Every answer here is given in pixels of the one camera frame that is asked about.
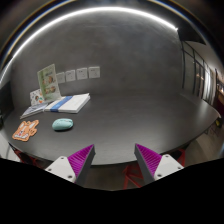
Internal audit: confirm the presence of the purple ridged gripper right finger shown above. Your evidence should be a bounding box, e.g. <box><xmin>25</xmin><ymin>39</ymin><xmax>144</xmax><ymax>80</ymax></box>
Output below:
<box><xmin>134</xmin><ymin>144</ymin><xmax>184</xmax><ymax>184</ymax></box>

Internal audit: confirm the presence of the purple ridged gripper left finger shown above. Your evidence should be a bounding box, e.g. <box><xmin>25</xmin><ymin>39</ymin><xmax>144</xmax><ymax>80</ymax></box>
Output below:
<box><xmin>46</xmin><ymin>145</ymin><xmax>95</xmax><ymax>186</ymax></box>

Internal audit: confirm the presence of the mint green computer mouse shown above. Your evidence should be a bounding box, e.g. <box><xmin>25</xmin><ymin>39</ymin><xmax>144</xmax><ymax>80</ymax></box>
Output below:
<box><xmin>52</xmin><ymin>118</ymin><xmax>73</xmax><ymax>131</ymax></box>

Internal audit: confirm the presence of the orange corgi mouse pad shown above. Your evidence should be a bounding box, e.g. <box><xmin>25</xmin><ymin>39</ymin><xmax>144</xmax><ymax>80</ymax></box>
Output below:
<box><xmin>12</xmin><ymin>120</ymin><xmax>39</xmax><ymax>142</ymax></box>

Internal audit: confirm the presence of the red chair under table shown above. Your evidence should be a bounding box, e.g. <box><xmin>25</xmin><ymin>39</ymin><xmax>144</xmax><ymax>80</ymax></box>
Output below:
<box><xmin>122</xmin><ymin>164</ymin><xmax>143</xmax><ymax>189</ymax></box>

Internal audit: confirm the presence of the white book with blue band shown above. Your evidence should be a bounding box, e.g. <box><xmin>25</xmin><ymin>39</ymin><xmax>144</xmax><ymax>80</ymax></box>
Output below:
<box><xmin>45</xmin><ymin>93</ymin><xmax>90</xmax><ymax>114</ymax></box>

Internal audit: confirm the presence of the flat grey magazine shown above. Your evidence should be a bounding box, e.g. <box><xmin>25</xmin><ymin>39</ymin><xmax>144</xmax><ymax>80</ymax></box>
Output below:
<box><xmin>20</xmin><ymin>103</ymin><xmax>47</xmax><ymax>119</ymax></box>

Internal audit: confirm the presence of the small illustrated card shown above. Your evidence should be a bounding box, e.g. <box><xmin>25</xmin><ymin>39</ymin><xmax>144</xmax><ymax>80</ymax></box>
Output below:
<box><xmin>30</xmin><ymin>89</ymin><xmax>44</xmax><ymax>105</ymax></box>

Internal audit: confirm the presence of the upright green illustrated booklet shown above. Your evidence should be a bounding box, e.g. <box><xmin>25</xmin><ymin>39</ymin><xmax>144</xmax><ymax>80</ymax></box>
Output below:
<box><xmin>37</xmin><ymin>64</ymin><xmax>61</xmax><ymax>102</ymax></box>

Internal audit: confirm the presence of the white wall socket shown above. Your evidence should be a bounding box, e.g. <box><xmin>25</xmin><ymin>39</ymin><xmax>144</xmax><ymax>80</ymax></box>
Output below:
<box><xmin>76</xmin><ymin>68</ymin><xmax>88</xmax><ymax>80</ymax></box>
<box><xmin>65</xmin><ymin>70</ymin><xmax>76</xmax><ymax>82</ymax></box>
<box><xmin>56</xmin><ymin>72</ymin><xmax>65</xmax><ymax>84</ymax></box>
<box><xmin>88</xmin><ymin>66</ymin><xmax>100</xmax><ymax>78</ymax></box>

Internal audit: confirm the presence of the glass partition with black frame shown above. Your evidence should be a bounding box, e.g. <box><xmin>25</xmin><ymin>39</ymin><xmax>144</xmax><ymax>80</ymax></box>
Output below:
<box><xmin>181</xmin><ymin>41</ymin><xmax>216</xmax><ymax>105</ymax></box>

